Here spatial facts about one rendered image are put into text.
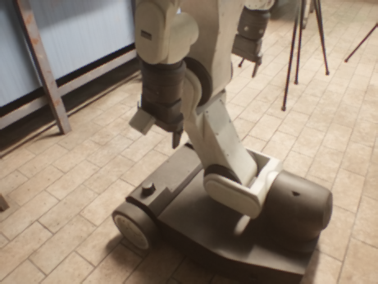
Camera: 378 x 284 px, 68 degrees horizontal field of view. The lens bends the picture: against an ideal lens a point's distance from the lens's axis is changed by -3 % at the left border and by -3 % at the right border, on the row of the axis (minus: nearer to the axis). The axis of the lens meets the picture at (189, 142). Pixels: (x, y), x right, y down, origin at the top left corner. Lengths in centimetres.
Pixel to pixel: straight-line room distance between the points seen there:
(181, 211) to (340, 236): 63
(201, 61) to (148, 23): 28
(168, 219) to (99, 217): 38
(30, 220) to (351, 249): 128
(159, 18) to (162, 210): 69
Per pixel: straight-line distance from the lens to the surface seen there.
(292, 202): 87
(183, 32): 56
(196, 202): 104
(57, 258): 123
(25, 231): 137
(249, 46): 97
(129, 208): 102
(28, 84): 165
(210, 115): 85
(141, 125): 63
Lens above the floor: 98
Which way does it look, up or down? 39 degrees down
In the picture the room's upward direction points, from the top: 2 degrees counter-clockwise
